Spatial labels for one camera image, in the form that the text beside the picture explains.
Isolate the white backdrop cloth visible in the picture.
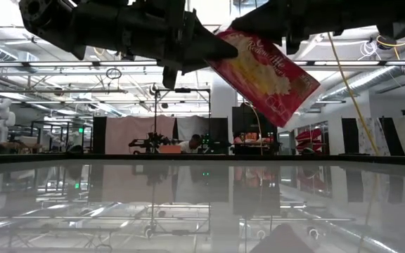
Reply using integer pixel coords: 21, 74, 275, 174
176, 116, 210, 155

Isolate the yellow hanging cable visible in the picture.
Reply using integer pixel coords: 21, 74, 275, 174
327, 33, 382, 155

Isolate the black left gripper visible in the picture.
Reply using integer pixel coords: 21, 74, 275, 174
117, 0, 239, 91

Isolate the black wall monitor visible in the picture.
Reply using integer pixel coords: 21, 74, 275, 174
231, 106, 278, 134

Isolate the pink backdrop curtain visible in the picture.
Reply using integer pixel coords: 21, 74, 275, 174
105, 115, 177, 155

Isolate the black standing panel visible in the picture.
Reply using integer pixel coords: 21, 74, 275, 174
341, 117, 360, 155
92, 116, 108, 155
381, 117, 402, 155

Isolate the red shelf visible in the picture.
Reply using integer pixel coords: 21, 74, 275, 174
295, 127, 325, 153

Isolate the white patterned panel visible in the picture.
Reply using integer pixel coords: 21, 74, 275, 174
356, 117, 388, 155

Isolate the white structural column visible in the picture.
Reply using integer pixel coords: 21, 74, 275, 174
210, 75, 238, 155

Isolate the red Orville popcorn bag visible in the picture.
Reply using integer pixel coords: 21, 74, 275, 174
205, 28, 321, 129

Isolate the person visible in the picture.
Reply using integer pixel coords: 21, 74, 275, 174
180, 133, 203, 155

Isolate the black green-lit equipment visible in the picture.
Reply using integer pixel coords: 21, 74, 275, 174
198, 117, 230, 155

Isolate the white robot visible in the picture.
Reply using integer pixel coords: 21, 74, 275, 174
0, 97, 17, 144

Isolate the silver ventilation duct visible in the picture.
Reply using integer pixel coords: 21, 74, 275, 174
320, 41, 405, 101

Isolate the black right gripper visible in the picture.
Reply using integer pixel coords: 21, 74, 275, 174
230, 0, 351, 56

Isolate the long ceiling light bar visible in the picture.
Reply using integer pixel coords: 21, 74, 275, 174
0, 60, 405, 68

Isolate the wooden workbench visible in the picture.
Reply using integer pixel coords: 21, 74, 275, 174
0, 140, 44, 155

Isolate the black camera rig frame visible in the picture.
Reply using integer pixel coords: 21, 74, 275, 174
154, 87, 212, 155

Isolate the orange box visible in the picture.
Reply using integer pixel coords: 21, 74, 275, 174
158, 145, 182, 155

